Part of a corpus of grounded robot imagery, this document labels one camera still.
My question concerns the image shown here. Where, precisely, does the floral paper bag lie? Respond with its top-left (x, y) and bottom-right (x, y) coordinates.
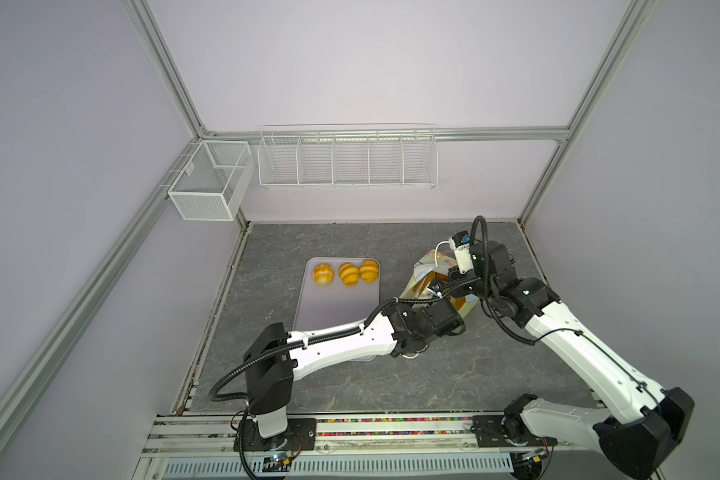
top-left (400, 238), bottom-right (473, 300)

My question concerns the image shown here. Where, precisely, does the yellow twisted bread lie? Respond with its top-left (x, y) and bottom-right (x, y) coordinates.
top-left (338, 263), bottom-right (360, 287)
top-left (358, 259), bottom-right (380, 283)

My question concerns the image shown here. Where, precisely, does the round sesame bun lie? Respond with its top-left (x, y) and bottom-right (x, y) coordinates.
top-left (312, 263), bottom-right (334, 287)

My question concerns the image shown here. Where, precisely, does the long golden pastry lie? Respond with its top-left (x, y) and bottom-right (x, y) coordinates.
top-left (427, 278), bottom-right (458, 298)

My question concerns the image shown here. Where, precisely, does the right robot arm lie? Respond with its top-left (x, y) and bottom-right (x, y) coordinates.
top-left (447, 232), bottom-right (695, 479)

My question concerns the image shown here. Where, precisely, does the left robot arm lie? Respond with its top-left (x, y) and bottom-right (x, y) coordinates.
top-left (208, 297), bottom-right (466, 439)

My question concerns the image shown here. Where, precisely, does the lavender tray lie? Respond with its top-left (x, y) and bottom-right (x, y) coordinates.
top-left (290, 257), bottom-right (389, 377)

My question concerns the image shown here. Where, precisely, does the white mesh box basket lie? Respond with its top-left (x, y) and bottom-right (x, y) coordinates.
top-left (168, 140), bottom-right (255, 222)

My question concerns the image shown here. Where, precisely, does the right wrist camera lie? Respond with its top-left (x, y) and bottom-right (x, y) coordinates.
top-left (448, 231), bottom-right (474, 275)

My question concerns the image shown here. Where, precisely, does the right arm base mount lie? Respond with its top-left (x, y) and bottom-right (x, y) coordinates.
top-left (469, 414), bottom-right (558, 448)

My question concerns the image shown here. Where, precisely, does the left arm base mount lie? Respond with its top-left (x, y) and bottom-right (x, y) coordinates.
top-left (233, 417), bottom-right (318, 452)

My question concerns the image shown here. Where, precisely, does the white wire basket rack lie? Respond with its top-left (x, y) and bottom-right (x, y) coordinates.
top-left (258, 124), bottom-right (439, 189)

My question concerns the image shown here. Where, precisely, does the aluminium front rail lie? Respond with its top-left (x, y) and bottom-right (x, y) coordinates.
top-left (137, 410), bottom-right (649, 458)

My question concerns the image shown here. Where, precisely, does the aluminium frame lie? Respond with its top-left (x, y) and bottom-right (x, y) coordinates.
top-left (0, 1), bottom-right (656, 460)

